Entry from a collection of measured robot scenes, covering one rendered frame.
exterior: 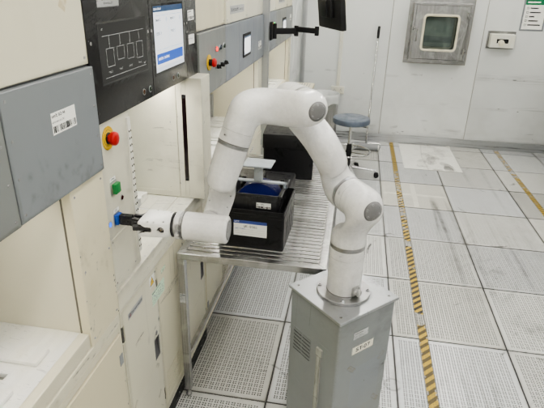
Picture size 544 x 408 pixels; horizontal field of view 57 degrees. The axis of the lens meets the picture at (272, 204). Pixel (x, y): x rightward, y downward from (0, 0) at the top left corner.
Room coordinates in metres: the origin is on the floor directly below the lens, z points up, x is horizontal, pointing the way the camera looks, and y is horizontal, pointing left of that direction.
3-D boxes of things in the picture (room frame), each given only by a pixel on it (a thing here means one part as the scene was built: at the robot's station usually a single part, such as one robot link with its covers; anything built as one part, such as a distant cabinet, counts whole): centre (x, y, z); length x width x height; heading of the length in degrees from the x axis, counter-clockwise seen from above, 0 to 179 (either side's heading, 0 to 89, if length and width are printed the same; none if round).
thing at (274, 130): (2.73, -0.09, 0.89); 0.29 x 0.29 x 0.25; 85
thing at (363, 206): (1.47, -0.28, 1.07); 0.19 x 0.12 x 0.24; 24
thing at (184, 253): (2.33, -0.02, 0.38); 1.30 x 0.60 x 0.76; 171
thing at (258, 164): (1.92, 0.06, 0.93); 0.24 x 0.20 x 0.32; 79
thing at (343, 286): (1.50, -0.26, 0.85); 0.19 x 0.19 x 0.18
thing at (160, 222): (1.32, 0.33, 1.10); 0.11 x 0.10 x 0.07; 81
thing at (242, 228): (1.92, 0.06, 0.85); 0.28 x 0.28 x 0.17; 79
